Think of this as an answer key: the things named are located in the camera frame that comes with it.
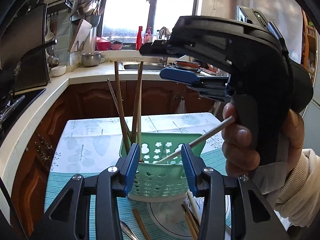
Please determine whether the bamboo chopstick plain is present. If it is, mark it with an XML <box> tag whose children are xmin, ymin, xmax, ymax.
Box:
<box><xmin>114</xmin><ymin>61</ymin><xmax>130</xmax><ymax>153</ymax></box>

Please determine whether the steel chopstick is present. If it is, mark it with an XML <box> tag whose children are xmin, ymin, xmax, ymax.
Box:
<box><xmin>156</xmin><ymin>116</ymin><xmax>235</xmax><ymax>164</ymax></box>

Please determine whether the black chopstick gold band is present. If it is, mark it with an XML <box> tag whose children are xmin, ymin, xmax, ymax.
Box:
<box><xmin>182</xmin><ymin>202</ymin><xmax>200</xmax><ymax>230</ymax></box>

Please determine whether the steel fork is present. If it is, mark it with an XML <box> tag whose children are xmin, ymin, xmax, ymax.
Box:
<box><xmin>120</xmin><ymin>220</ymin><xmax>139</xmax><ymax>240</ymax></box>

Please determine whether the long plain wooden chopstick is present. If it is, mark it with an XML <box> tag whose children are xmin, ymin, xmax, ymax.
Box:
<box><xmin>184</xmin><ymin>212</ymin><xmax>199</xmax><ymax>240</ymax></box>

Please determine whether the brown chopstick red band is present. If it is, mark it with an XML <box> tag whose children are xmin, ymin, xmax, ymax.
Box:
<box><xmin>131</xmin><ymin>61</ymin><xmax>144</xmax><ymax>143</ymax></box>

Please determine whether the white knit sleeve forearm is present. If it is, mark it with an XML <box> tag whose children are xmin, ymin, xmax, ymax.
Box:
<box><xmin>251</xmin><ymin>148</ymin><xmax>320</xmax><ymax>228</ymax></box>

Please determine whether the steel kitchen sink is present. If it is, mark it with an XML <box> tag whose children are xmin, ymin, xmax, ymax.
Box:
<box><xmin>118</xmin><ymin>62</ymin><xmax>166</xmax><ymax>71</ymax></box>

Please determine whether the steel kitchen faucet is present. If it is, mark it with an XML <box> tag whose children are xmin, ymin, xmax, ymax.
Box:
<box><xmin>158</xmin><ymin>27</ymin><xmax>171</xmax><ymax>40</ymax></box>

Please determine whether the person right hand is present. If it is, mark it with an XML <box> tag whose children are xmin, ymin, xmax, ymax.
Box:
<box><xmin>221</xmin><ymin>102</ymin><xmax>306</xmax><ymax>178</ymax></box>

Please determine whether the red pan by sink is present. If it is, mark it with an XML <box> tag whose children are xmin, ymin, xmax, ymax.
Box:
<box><xmin>175</xmin><ymin>60</ymin><xmax>200</xmax><ymax>72</ymax></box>

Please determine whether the green plastic utensil holder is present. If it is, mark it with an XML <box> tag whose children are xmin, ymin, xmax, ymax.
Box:
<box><xmin>128</xmin><ymin>133</ymin><xmax>201</xmax><ymax>203</ymax></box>

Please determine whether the pink soap bottle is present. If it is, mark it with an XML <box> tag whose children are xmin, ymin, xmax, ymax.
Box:
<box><xmin>144</xmin><ymin>27</ymin><xmax>153</xmax><ymax>44</ymax></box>

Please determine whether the red spray bottle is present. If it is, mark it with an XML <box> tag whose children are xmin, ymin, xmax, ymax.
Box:
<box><xmin>136</xmin><ymin>26</ymin><xmax>143</xmax><ymax>50</ymax></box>

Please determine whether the red bowl on sill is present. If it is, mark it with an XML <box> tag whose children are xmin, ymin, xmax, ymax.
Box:
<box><xmin>95</xmin><ymin>37</ymin><xmax>111</xmax><ymax>51</ymax></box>

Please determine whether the steel pot on counter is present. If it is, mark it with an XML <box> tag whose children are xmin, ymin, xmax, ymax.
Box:
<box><xmin>81</xmin><ymin>52</ymin><xmax>102</xmax><ymax>67</ymax></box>

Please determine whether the wooden cutting board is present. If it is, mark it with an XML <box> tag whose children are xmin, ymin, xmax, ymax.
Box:
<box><xmin>68</xmin><ymin>19</ymin><xmax>92</xmax><ymax>53</ymax></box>

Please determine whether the white small bowl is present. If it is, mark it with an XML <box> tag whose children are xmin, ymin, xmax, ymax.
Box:
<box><xmin>50</xmin><ymin>65</ymin><xmax>67</xmax><ymax>77</ymax></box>

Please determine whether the black range hood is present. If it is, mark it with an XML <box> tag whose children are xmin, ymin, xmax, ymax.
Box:
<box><xmin>1</xmin><ymin>4</ymin><xmax>49</xmax><ymax>95</ymax></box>

